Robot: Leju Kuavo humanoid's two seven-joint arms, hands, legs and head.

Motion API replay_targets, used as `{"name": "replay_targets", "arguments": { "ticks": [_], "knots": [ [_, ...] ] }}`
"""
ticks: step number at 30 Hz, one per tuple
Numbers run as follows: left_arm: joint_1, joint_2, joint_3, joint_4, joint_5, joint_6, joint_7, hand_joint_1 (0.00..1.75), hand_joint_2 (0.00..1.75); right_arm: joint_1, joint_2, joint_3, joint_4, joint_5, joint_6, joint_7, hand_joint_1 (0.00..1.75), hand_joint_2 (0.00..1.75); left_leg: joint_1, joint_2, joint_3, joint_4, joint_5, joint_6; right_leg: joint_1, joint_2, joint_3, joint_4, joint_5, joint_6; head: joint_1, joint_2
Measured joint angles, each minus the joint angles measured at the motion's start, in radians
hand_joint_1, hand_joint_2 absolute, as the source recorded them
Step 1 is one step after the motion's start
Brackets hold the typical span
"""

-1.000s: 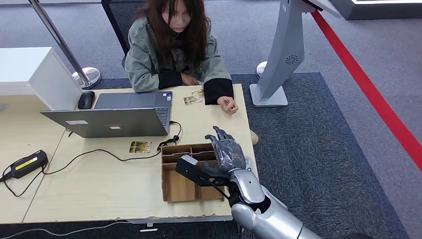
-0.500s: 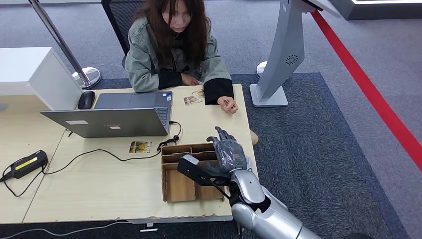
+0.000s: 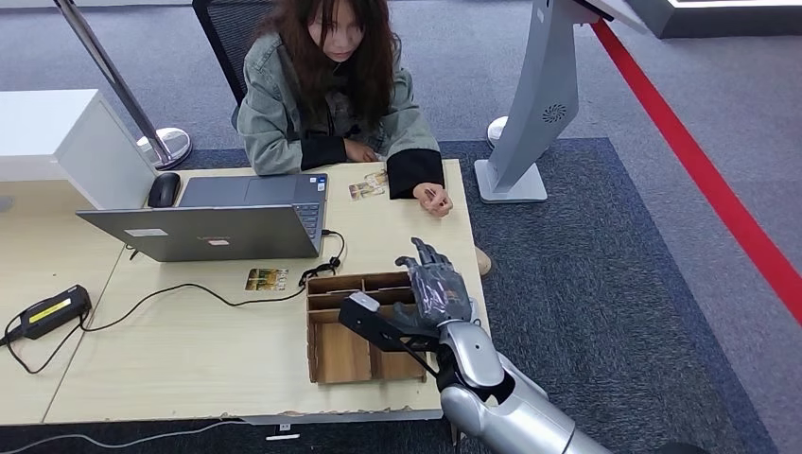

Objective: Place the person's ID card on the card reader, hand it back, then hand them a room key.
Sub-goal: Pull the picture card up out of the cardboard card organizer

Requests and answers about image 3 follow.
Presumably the person's right hand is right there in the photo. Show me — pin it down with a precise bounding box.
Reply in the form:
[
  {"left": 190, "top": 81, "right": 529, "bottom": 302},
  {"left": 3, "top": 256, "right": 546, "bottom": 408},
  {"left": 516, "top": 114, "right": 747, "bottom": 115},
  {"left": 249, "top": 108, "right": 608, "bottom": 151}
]
[{"left": 342, "top": 138, "right": 381, "bottom": 165}]

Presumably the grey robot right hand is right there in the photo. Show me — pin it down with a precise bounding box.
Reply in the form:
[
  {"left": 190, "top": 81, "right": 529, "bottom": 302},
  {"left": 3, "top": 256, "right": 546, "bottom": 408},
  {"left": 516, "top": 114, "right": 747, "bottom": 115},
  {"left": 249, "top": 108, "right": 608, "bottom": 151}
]
[{"left": 394, "top": 236, "right": 475, "bottom": 331}]

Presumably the person's left hand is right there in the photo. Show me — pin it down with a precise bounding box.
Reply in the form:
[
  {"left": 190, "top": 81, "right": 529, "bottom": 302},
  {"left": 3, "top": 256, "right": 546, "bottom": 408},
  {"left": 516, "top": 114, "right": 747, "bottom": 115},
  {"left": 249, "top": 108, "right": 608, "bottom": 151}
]
[{"left": 413, "top": 183, "right": 454, "bottom": 219}]

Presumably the person's beige shoe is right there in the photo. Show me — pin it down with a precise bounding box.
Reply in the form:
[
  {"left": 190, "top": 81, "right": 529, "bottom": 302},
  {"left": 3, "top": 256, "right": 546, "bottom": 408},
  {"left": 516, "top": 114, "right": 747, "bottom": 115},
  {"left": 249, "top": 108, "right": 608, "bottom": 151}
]
[{"left": 473, "top": 245, "right": 495, "bottom": 279}]

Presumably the person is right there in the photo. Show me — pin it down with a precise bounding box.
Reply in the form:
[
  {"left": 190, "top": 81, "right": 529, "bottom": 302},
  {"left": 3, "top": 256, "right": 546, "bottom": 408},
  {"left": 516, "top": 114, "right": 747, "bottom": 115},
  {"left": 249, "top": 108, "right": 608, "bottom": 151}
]
[{"left": 236, "top": 0, "right": 454, "bottom": 219}]

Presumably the wooden card organizer box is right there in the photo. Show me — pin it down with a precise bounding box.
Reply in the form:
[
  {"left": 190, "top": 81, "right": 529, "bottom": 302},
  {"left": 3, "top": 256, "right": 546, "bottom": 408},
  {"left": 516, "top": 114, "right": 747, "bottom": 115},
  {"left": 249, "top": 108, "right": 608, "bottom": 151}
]
[{"left": 305, "top": 271, "right": 428, "bottom": 386}]

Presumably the chrome stanchion base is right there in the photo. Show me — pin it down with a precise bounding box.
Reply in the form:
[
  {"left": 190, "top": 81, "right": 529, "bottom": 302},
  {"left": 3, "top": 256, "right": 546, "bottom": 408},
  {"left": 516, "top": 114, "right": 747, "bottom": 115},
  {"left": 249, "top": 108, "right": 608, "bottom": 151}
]
[{"left": 485, "top": 115, "right": 509, "bottom": 150}]

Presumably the grey kiosk stand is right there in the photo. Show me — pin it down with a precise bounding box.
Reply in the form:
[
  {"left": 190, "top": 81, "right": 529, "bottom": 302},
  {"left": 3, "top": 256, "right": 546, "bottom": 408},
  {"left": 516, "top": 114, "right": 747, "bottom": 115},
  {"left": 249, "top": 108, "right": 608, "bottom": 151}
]
[{"left": 473, "top": 0, "right": 650, "bottom": 205}]

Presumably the grey laptop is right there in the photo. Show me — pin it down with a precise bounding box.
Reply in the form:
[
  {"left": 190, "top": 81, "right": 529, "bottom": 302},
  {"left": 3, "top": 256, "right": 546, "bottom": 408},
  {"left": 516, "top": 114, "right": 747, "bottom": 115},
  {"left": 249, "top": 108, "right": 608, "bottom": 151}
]
[{"left": 76, "top": 173, "right": 329, "bottom": 264}]

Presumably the black office chair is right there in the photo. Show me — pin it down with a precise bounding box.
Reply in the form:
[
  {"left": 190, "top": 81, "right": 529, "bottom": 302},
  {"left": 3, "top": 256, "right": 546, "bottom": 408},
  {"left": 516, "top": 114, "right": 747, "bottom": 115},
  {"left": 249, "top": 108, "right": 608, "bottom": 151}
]
[{"left": 191, "top": 0, "right": 277, "bottom": 132}]

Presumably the black computer mouse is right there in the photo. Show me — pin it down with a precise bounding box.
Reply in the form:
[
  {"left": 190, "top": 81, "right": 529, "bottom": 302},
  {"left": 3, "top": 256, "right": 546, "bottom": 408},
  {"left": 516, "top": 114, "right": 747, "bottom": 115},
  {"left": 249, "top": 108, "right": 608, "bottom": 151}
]
[{"left": 147, "top": 172, "right": 183, "bottom": 209}]

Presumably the white cabinet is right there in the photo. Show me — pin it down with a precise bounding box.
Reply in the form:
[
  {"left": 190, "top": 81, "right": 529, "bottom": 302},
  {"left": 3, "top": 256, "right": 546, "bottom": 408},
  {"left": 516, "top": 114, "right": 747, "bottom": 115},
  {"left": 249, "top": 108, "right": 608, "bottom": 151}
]
[{"left": 0, "top": 89, "right": 158, "bottom": 211}]

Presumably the dark display plinth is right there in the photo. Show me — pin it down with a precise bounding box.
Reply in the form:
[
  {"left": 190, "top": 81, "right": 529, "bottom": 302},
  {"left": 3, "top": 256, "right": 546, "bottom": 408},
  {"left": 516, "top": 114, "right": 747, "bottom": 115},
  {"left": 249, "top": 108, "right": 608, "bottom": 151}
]
[{"left": 625, "top": 0, "right": 802, "bottom": 40}]

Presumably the black power adapter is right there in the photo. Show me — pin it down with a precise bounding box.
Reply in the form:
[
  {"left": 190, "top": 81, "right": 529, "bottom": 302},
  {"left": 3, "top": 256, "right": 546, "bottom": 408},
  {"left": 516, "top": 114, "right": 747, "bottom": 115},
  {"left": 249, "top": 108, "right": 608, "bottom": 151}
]
[{"left": 17, "top": 285, "right": 93, "bottom": 343}]

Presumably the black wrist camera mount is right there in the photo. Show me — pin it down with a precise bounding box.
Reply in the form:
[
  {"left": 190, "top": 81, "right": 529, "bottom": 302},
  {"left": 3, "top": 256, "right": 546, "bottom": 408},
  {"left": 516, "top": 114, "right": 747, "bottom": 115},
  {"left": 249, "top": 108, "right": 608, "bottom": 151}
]
[{"left": 338, "top": 290, "right": 444, "bottom": 354}]

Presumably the black laptop power cable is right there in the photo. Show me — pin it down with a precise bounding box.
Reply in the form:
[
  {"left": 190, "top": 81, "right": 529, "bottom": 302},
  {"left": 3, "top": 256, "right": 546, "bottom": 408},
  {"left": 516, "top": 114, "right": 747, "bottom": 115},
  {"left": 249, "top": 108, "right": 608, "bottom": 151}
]
[{"left": 79, "top": 230, "right": 346, "bottom": 333}]

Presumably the chrome stanchion post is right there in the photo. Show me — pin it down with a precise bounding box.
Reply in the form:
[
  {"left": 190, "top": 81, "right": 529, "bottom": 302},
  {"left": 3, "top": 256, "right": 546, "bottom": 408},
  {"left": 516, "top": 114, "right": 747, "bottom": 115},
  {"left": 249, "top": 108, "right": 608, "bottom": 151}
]
[{"left": 53, "top": 0, "right": 194, "bottom": 171}]

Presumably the white floor cable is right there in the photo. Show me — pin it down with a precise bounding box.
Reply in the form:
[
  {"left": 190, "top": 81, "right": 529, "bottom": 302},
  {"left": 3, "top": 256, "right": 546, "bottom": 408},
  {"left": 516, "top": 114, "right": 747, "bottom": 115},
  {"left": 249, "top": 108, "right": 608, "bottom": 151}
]
[{"left": 0, "top": 419, "right": 247, "bottom": 454}]

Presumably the black adapter mains cable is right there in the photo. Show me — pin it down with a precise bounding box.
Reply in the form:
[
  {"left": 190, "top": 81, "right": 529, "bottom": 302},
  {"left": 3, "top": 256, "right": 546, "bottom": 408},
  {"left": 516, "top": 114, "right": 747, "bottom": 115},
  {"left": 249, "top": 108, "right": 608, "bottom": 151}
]
[{"left": 0, "top": 311, "right": 86, "bottom": 375}]

